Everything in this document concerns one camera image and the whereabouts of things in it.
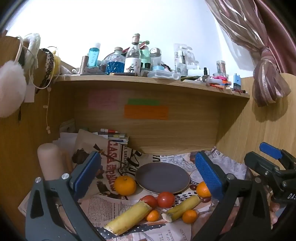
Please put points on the orange sticky note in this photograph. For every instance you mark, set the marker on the orange sticky note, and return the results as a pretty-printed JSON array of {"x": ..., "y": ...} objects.
[{"x": 146, "y": 112}]

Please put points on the small orange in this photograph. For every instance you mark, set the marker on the small orange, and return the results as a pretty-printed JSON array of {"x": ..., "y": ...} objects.
[
  {"x": 153, "y": 215},
  {"x": 189, "y": 216}
]

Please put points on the pink sticky note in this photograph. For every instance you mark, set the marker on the pink sticky note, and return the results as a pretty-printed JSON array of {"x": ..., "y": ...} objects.
[{"x": 103, "y": 100}]

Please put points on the light blue tape roll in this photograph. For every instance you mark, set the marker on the light blue tape roll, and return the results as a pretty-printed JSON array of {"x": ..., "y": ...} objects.
[{"x": 158, "y": 68}]

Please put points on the glass jar silver cap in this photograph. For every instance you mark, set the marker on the glass jar silver cap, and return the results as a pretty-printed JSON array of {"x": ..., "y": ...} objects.
[{"x": 155, "y": 57}]

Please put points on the white fluffy earmuff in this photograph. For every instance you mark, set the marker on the white fluffy earmuff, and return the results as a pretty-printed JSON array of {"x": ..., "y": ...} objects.
[{"x": 10, "y": 88}]

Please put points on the newspaper print table cover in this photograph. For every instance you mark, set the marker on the newspaper print table cover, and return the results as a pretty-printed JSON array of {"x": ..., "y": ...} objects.
[{"x": 161, "y": 231}]

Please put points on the green sticky note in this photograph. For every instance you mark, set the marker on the green sticky note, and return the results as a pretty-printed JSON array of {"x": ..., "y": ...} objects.
[{"x": 143, "y": 102}]

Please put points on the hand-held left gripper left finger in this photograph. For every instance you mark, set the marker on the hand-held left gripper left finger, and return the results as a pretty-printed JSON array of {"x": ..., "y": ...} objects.
[{"x": 86, "y": 172}]

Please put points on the medium orange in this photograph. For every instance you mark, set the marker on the medium orange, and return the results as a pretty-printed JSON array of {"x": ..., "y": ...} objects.
[{"x": 201, "y": 189}]

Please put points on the large orange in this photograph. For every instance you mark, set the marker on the large orange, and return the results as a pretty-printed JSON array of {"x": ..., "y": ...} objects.
[{"x": 124, "y": 185}]

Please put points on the clear glass labelled bottle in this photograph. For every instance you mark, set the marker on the clear glass labelled bottle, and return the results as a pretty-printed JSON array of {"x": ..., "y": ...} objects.
[{"x": 133, "y": 56}]

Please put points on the black nail polish bottle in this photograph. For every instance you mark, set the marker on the black nail polish bottle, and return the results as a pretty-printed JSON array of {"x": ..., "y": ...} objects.
[{"x": 205, "y": 72}]

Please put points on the clear plastic packaging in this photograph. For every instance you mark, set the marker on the clear plastic packaging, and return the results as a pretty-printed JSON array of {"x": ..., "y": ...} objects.
[{"x": 183, "y": 59}]

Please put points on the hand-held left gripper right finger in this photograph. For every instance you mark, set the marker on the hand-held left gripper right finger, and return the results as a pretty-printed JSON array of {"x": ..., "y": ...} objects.
[{"x": 208, "y": 176}]

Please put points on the reddish patterned cloth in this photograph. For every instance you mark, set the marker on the reddish patterned cloth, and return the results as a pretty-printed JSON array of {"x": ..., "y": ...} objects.
[{"x": 238, "y": 210}]

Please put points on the large red tomato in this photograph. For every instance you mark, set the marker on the large red tomato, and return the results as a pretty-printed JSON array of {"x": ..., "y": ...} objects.
[{"x": 166, "y": 199}]

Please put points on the white fluffy headband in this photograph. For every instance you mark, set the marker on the white fluffy headband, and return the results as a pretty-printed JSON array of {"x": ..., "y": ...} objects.
[{"x": 33, "y": 45}]

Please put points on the blue liquid bottle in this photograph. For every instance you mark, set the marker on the blue liquid bottle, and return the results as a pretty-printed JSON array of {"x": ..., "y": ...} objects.
[{"x": 93, "y": 56}]

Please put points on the long sugarcane piece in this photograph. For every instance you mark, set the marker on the long sugarcane piece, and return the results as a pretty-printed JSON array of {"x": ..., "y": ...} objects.
[{"x": 126, "y": 219}]

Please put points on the brown tube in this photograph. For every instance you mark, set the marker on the brown tube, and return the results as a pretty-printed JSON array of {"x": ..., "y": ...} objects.
[{"x": 83, "y": 65}]

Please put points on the dark round plate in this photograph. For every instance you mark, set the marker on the dark round plate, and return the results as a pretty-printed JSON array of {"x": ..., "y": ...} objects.
[{"x": 161, "y": 177}]

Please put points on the blue bead jar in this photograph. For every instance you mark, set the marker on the blue bead jar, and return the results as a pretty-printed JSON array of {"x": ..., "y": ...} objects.
[{"x": 115, "y": 62}]

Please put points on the blue pencil sharpener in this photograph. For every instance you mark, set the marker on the blue pencil sharpener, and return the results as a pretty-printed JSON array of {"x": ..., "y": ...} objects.
[{"x": 237, "y": 82}]

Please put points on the clear plastic box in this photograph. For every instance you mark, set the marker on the clear plastic box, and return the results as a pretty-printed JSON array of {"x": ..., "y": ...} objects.
[{"x": 163, "y": 75}]

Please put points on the red and white marker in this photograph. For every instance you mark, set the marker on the red and white marker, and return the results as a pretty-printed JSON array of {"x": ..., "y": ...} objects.
[{"x": 110, "y": 131}]

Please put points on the clear cylinder jar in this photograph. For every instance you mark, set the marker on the clear cylinder jar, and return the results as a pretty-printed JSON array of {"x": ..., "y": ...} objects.
[{"x": 220, "y": 67}]

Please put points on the printed poster sheet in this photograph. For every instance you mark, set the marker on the printed poster sheet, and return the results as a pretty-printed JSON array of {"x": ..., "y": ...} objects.
[{"x": 92, "y": 143}]

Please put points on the wooden desk shelf unit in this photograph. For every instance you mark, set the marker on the wooden desk shelf unit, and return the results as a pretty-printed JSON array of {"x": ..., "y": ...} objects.
[{"x": 185, "y": 129}]

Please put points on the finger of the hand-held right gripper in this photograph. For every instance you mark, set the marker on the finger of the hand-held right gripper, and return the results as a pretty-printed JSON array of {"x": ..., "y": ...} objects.
[
  {"x": 261, "y": 165},
  {"x": 270, "y": 150}
]

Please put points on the brown pen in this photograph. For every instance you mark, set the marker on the brown pen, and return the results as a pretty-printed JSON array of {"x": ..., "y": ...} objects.
[{"x": 123, "y": 74}]

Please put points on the pink striped curtain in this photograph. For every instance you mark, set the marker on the pink striped curtain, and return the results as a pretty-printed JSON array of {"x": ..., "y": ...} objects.
[{"x": 266, "y": 69}]

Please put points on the black lace headband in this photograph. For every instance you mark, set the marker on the black lace headband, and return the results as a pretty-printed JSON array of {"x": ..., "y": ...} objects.
[{"x": 49, "y": 63}]

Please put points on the short sugarcane piece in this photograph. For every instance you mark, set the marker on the short sugarcane piece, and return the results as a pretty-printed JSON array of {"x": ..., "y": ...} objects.
[{"x": 181, "y": 209}]

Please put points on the mint green bottle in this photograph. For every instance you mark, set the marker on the mint green bottle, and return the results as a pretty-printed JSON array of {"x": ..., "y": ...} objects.
[{"x": 145, "y": 58}]

